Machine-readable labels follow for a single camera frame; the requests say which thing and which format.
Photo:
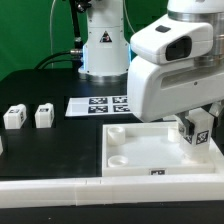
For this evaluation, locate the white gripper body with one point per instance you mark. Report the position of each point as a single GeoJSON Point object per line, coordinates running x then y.
{"type": "Point", "coordinates": [163, 78]}

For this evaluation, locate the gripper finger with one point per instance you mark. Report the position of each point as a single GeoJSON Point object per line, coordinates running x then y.
{"type": "Point", "coordinates": [216, 108]}
{"type": "Point", "coordinates": [185, 126]}

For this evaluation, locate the white square table top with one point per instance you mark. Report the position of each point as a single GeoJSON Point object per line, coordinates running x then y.
{"type": "Point", "coordinates": [140, 149]}

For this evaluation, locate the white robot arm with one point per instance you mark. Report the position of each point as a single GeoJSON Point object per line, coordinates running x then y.
{"type": "Point", "coordinates": [107, 55]}

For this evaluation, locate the white sheet with markers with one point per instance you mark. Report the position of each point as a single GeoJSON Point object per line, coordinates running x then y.
{"type": "Point", "coordinates": [98, 105]}

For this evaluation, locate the white L-shaped obstacle fence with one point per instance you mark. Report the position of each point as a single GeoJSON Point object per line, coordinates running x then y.
{"type": "Point", "coordinates": [118, 189]}

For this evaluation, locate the white part at left edge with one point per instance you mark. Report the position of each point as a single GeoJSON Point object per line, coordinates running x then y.
{"type": "Point", "coordinates": [1, 146]}

